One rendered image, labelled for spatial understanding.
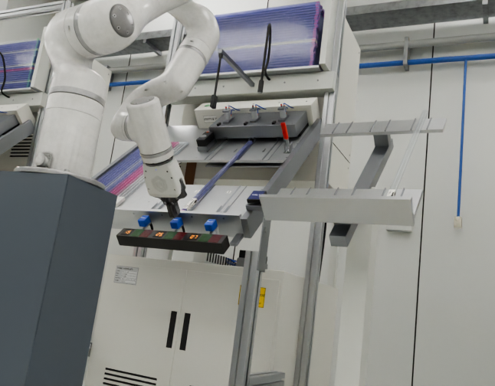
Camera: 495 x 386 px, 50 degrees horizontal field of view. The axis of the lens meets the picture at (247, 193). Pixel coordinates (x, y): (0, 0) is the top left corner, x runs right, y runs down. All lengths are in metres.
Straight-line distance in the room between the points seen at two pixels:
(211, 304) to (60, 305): 0.77
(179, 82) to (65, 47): 0.31
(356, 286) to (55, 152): 0.76
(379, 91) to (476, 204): 0.95
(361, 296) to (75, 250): 0.67
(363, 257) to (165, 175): 0.54
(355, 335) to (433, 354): 1.92
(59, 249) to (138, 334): 0.90
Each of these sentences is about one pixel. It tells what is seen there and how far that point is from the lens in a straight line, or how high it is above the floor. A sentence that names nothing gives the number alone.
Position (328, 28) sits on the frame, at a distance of 2.08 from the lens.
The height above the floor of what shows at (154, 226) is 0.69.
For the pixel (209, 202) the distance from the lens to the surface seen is 1.57.
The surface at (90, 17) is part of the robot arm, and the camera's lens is 1.24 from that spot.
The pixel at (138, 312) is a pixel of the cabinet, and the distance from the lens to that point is 1.94.
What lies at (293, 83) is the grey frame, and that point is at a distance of 2.07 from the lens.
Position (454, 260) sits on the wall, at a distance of 3.26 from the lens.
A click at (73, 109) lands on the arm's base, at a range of 1.19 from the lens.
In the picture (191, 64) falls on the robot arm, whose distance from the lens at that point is 1.48.
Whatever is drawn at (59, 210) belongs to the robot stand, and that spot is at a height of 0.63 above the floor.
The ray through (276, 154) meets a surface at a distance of 1.79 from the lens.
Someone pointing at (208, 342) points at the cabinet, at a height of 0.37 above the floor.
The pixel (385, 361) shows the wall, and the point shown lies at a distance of 3.28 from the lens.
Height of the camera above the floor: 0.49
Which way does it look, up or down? 12 degrees up
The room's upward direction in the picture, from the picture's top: 8 degrees clockwise
